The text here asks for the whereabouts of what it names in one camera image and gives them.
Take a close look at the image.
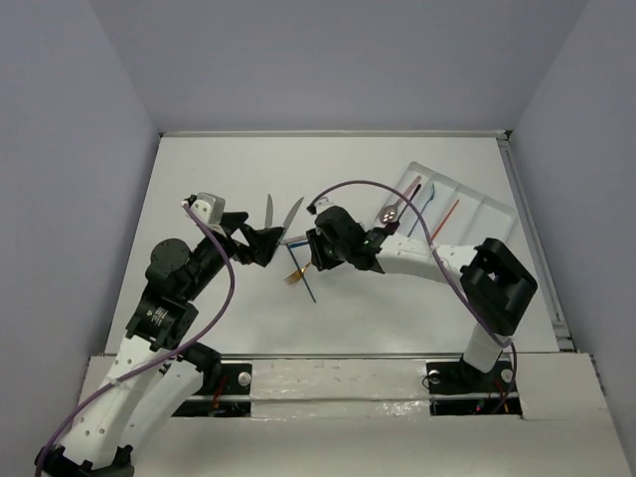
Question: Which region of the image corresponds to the blue chopstick diagonal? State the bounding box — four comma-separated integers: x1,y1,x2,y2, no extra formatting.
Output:
284,241,317,304

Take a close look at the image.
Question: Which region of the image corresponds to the gold fork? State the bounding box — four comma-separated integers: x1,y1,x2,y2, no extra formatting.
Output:
284,262,311,285

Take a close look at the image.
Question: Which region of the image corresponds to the silver spoon pink handle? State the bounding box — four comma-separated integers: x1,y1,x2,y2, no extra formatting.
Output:
377,175,421,225

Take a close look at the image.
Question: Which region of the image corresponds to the blue fork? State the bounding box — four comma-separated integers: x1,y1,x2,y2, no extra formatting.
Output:
407,183,435,238

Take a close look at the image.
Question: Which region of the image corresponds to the orange chopstick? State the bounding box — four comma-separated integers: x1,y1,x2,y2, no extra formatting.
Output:
431,199,460,240

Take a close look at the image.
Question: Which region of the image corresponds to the purple spoon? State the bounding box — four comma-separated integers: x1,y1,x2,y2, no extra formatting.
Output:
386,184,422,232

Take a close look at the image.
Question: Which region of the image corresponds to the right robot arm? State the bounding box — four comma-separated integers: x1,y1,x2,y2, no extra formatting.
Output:
306,202,538,390

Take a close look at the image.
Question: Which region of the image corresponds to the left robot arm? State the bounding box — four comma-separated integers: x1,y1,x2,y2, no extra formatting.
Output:
35,204,289,476

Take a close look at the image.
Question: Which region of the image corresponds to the white divided utensil tray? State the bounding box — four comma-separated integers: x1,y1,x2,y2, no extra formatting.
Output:
379,161,523,252

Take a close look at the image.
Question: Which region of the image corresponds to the silver knife teal handle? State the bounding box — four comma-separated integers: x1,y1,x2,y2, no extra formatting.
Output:
282,197,304,235

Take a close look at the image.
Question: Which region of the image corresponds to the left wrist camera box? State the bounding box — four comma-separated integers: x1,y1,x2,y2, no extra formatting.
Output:
181,192,226,234

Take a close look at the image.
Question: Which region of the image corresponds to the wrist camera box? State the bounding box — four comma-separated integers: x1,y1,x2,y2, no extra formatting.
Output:
307,197,335,216
181,192,226,234

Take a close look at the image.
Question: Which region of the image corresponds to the silver knife pink handle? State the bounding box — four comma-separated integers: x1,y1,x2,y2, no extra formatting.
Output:
281,235,307,244

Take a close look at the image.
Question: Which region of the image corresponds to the silver knife dark handle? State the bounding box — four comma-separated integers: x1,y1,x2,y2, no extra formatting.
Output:
264,194,274,229

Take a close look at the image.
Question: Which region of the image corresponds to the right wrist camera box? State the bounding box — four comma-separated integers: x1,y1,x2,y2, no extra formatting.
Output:
307,197,335,216

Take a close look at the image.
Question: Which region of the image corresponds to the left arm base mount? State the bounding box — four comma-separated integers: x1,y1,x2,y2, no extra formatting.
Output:
172,361,252,418

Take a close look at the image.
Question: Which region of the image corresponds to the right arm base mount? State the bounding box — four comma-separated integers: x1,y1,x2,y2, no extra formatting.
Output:
421,360,523,416

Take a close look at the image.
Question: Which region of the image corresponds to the aluminium frame rail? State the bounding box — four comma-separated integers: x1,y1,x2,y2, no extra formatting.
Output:
160,130,510,141

